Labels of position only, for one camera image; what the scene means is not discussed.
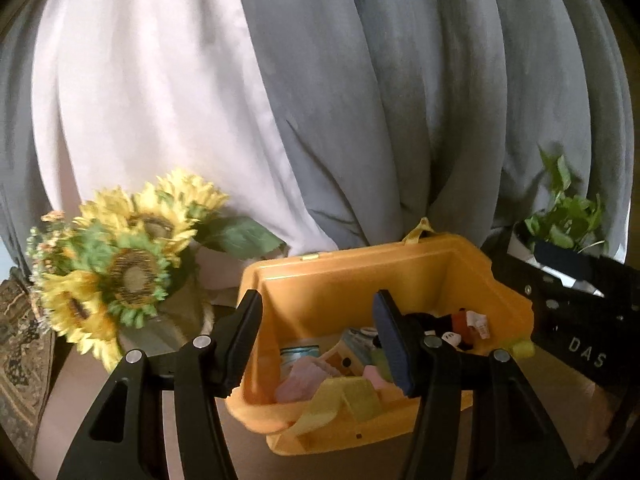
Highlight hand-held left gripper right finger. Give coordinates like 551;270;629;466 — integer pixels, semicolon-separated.
372;289;576;480

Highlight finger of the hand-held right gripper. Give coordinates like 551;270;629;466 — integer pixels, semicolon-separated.
492;241;640;323

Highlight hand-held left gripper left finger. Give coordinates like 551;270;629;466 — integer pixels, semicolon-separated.
56;289;263;480

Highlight small pink cloth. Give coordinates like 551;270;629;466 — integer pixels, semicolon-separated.
362;365;401;392

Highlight vehicle print cloth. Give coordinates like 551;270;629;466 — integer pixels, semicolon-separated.
325;327;382;376

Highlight black plush toy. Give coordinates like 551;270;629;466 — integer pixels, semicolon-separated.
405;310;490;353

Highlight orange storage box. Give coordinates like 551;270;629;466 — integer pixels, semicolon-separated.
225;217;536;456

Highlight light blue item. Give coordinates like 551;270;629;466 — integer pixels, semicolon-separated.
280;344;321;368

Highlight green plant in white pot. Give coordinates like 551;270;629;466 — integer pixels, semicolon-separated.
507;147;611;296

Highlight artificial sunflower bouquet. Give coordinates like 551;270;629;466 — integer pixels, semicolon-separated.
25;170;286;371

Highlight brown patterned cloth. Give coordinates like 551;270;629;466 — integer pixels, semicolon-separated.
0;267;58;441

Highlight grey curtain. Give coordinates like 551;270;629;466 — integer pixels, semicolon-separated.
0;0;56;271
235;0;640;266

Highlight pale pink curtain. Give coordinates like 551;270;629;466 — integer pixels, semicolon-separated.
30;0;331;306

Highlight rope wrapped vase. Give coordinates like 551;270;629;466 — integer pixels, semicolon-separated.
117;255;218;356

